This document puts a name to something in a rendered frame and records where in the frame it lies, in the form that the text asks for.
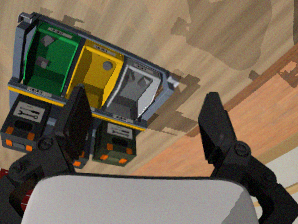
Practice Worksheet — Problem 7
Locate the green bin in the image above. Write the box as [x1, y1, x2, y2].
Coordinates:
[23, 21, 82, 97]

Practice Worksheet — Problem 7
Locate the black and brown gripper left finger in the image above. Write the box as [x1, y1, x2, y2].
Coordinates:
[0, 87, 92, 224]

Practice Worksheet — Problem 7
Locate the grey metal rack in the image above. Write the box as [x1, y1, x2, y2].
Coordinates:
[7, 12, 179, 135]

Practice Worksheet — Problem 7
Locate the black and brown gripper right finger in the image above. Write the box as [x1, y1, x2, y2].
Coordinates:
[198, 92, 298, 224]

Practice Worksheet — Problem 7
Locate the grey open bin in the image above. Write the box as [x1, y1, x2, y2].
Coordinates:
[102, 57, 161, 121]

